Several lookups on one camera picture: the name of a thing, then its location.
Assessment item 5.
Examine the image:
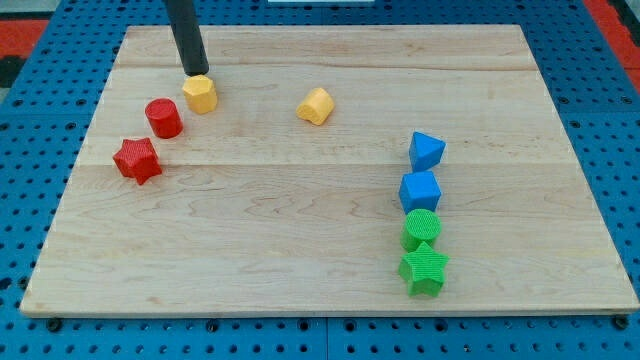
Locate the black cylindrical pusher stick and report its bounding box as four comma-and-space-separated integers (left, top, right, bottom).
164, 0, 209, 76

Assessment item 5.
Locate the yellow hexagon block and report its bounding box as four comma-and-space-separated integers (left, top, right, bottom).
182, 75, 218, 114

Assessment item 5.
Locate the red cylinder block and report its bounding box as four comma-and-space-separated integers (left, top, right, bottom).
145, 98, 183, 139

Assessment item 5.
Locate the red star block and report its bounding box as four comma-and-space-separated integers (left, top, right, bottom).
112, 138, 162, 185

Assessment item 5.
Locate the light wooden board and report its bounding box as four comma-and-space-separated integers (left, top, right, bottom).
20, 25, 639, 318

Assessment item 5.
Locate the blue triangle block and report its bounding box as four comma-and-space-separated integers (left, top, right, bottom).
408, 132, 446, 172

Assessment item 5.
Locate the blue cube block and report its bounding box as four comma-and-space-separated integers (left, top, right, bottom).
399, 171, 442, 214

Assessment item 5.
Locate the green cylinder block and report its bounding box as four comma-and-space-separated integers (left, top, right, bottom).
400, 209, 442, 252

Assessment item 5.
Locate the green star block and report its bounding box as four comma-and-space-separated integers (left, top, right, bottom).
398, 242, 450, 297

